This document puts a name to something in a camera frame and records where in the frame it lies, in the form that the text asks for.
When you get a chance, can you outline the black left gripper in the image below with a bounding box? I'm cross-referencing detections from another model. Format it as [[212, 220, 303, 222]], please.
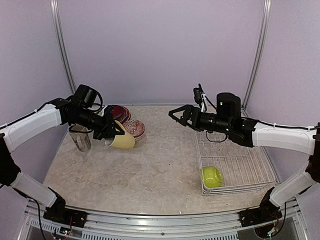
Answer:
[[71, 106, 125, 140]]

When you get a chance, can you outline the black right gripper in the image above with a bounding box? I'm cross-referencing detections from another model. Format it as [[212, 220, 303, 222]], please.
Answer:
[[169, 103, 232, 134]]

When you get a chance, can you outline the yellow cup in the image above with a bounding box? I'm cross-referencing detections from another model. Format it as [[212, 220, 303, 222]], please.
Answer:
[[103, 120, 136, 150]]

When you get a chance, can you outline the pink polka dot plate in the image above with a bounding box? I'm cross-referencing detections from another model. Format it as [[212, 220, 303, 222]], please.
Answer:
[[114, 106, 131, 124]]

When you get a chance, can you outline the blue white zigzag bowl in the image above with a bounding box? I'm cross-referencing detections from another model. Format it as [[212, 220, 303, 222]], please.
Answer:
[[123, 119, 146, 137]]

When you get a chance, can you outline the white red patterned bowl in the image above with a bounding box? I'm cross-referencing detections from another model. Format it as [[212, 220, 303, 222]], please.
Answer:
[[134, 131, 145, 141]]

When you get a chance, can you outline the white printed mug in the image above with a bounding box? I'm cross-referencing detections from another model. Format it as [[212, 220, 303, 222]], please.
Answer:
[[68, 124, 92, 152]]

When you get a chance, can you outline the lime green bowl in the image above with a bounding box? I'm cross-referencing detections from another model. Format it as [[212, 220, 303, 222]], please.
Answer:
[[199, 166, 223, 189]]

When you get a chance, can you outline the dark red floral plate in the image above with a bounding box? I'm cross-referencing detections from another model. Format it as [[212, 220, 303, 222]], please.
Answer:
[[109, 105, 126, 119]]

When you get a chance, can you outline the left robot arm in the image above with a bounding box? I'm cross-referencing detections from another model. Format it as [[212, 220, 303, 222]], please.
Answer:
[[0, 84, 125, 223]]

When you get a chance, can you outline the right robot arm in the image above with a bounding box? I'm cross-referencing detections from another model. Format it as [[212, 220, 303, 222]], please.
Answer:
[[168, 88, 320, 226]]

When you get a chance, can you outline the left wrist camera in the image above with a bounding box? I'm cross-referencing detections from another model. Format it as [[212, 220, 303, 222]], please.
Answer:
[[97, 105, 111, 117]]

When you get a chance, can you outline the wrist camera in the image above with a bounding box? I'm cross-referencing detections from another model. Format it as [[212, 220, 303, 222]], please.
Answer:
[[193, 83, 207, 113], [97, 105, 111, 117]]

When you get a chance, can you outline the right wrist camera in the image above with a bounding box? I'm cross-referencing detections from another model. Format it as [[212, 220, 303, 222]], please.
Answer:
[[193, 83, 207, 113]]

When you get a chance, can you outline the white wire dish rack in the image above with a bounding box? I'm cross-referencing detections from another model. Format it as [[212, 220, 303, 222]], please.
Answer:
[[194, 132, 276, 196]]

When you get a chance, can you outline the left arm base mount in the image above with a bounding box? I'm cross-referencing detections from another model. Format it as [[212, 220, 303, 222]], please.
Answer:
[[43, 207, 88, 228]]

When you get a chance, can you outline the aluminium front rail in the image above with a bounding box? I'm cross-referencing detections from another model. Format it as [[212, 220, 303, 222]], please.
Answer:
[[17, 199, 310, 240]]

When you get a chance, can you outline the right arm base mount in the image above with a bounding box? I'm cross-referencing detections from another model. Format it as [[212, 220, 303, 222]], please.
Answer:
[[238, 207, 283, 228]]

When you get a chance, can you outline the left aluminium corner post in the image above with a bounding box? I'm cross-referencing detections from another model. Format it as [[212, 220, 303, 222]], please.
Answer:
[[50, 0, 76, 94]]

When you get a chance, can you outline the aluminium corner post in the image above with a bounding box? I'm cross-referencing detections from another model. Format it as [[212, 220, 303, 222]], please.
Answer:
[[242, 0, 272, 111], [50, 0, 76, 94]]

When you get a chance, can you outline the right aluminium corner post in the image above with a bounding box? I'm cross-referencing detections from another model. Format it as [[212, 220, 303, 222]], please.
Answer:
[[242, 0, 272, 111]]

